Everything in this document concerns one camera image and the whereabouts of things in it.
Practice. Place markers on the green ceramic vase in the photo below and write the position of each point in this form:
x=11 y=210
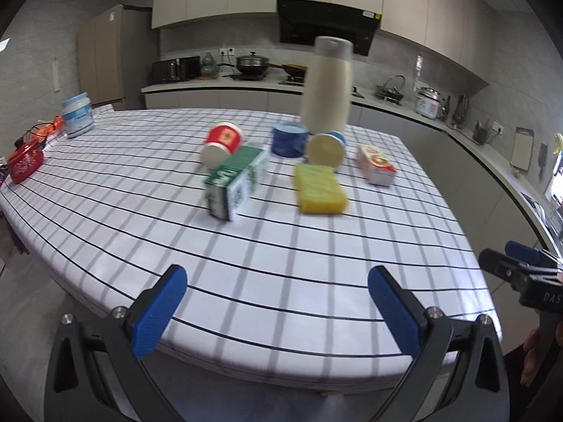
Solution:
x=209 y=65

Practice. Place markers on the black cleaver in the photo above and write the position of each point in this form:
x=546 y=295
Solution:
x=542 y=162

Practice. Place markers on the black range hood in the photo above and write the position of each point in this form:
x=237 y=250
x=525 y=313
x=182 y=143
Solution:
x=327 y=24

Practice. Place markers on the black gas stove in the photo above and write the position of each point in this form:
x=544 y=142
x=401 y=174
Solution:
x=264 y=78

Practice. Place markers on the steel kitchen sink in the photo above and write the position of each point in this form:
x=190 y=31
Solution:
x=539 y=206

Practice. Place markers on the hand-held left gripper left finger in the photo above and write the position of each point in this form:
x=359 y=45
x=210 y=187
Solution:
x=160 y=312

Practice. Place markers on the yellow hanging cloth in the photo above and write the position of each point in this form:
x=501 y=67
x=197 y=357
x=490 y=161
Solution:
x=558 y=143

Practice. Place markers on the dark glass bottle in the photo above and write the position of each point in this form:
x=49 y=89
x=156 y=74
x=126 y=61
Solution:
x=446 y=107

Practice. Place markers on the red patterned pouch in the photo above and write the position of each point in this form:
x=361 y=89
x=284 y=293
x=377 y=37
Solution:
x=26 y=162

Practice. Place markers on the person's right hand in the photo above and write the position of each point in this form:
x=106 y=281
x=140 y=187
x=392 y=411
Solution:
x=532 y=351

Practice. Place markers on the dark blue tin can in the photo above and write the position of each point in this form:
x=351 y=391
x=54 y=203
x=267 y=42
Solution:
x=288 y=139

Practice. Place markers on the white checkered tablecloth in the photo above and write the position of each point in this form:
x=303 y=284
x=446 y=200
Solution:
x=220 y=272

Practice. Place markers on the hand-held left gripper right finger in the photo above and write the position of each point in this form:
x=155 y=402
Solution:
x=393 y=312

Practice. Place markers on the white wall outlet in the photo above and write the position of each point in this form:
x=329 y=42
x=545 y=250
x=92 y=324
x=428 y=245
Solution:
x=226 y=51
x=497 y=129

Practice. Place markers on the dark utensil holder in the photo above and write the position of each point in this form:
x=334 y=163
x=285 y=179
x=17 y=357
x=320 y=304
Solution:
x=482 y=134

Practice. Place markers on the green and white carton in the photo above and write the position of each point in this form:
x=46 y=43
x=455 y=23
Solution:
x=237 y=182

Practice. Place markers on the white rice cooker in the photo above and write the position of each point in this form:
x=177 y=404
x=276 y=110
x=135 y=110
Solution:
x=429 y=103

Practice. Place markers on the white wall panel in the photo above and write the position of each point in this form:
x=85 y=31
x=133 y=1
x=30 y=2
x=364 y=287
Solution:
x=56 y=74

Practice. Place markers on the beige refrigerator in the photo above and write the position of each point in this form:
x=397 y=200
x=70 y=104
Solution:
x=110 y=57

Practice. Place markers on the black wok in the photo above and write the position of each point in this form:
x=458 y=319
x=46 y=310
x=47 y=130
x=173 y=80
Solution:
x=294 y=69

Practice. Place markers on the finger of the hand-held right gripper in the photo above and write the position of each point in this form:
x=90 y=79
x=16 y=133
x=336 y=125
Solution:
x=499 y=261
x=523 y=250

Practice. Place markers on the dark cooking pot with lid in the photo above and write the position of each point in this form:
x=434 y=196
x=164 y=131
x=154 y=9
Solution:
x=252 y=63

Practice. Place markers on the orange small item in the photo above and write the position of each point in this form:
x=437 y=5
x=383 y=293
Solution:
x=50 y=127

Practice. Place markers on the red paper cup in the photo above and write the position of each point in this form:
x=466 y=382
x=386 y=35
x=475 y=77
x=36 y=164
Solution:
x=222 y=143

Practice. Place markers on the beige cutting board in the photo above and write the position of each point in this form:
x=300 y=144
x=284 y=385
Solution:
x=523 y=149

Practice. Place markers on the black microwave oven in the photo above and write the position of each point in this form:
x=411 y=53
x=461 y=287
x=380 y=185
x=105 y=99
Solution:
x=176 y=69

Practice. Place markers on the orange snack box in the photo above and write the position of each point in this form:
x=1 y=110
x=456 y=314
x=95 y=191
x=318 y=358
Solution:
x=374 y=163

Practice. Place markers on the white jar with blue label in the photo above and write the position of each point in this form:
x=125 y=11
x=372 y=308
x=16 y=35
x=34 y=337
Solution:
x=77 y=114

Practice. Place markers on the blue paper cup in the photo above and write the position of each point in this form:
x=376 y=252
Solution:
x=326 y=148

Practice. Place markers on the yellow sponge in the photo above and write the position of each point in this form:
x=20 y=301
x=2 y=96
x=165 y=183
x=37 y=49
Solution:
x=319 y=189

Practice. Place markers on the metal knife holder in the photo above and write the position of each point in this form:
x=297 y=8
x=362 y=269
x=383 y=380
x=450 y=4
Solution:
x=460 y=110

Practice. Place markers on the cream thermos jug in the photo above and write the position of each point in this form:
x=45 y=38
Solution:
x=327 y=92

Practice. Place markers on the beige upper cabinets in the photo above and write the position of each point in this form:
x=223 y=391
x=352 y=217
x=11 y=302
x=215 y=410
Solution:
x=264 y=0

